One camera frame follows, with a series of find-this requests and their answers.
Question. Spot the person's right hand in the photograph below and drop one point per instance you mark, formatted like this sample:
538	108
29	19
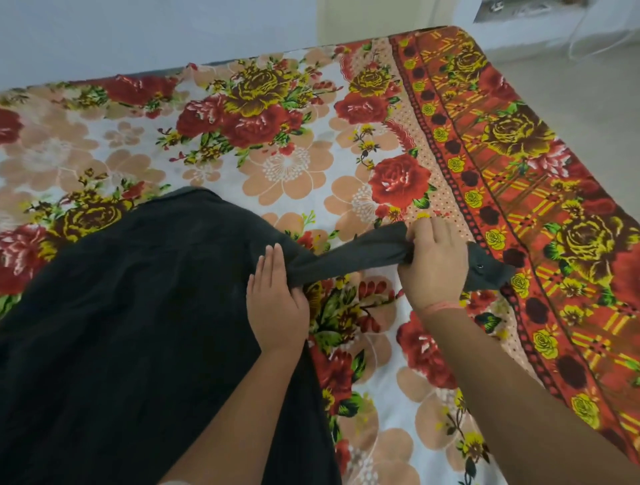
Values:
440	270

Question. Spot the person's left hand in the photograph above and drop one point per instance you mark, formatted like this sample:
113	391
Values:
277	315

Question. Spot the person's left middle finger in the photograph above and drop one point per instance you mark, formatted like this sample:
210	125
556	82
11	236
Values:
268	270

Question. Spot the person's right thumb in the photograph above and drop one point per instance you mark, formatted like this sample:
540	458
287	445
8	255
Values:
406	275

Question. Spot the person's left thumb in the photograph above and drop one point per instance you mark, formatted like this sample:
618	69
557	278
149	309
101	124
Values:
301	302

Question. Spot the person's left little finger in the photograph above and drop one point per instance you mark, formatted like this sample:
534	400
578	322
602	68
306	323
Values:
250	292

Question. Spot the black garment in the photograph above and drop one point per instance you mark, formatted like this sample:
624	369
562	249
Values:
125	325

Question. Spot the person's right forearm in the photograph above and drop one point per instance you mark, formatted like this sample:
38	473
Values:
520	399

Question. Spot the person's left forearm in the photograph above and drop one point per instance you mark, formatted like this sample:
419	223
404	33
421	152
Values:
235	424

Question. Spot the orange wrist thread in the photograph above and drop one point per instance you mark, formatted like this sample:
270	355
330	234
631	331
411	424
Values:
442	307

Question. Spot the floral bedsheet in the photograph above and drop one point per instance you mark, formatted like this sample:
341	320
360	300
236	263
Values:
300	165

